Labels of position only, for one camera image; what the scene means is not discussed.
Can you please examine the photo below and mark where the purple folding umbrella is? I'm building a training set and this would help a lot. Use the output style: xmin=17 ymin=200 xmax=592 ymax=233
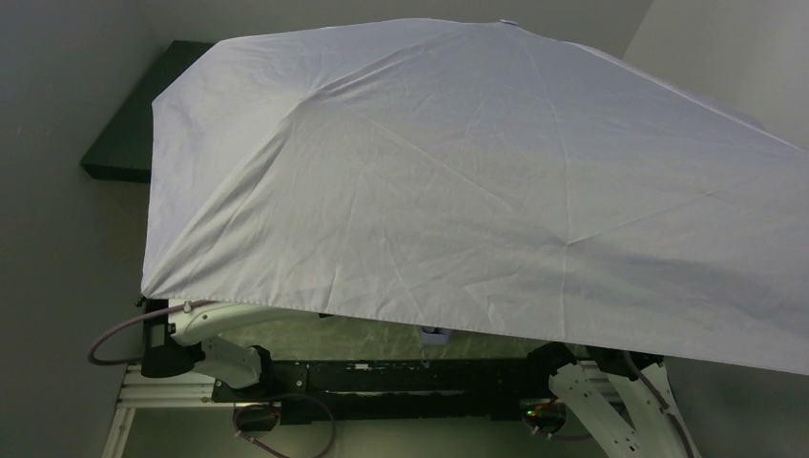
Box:
xmin=141 ymin=18 xmax=808 ymax=374

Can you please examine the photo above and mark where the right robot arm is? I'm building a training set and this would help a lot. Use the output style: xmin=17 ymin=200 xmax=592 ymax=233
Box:
xmin=537 ymin=343 xmax=701 ymax=458

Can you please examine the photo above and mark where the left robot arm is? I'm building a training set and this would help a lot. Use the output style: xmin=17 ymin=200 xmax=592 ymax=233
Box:
xmin=140 ymin=300 xmax=319 ymax=390

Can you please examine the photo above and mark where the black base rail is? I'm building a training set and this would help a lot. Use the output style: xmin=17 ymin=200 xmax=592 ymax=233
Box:
xmin=212 ymin=358 xmax=553 ymax=426

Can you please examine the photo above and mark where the dark teal network switch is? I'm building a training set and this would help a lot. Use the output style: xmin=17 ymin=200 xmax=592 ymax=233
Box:
xmin=80 ymin=40 xmax=213 ymax=184

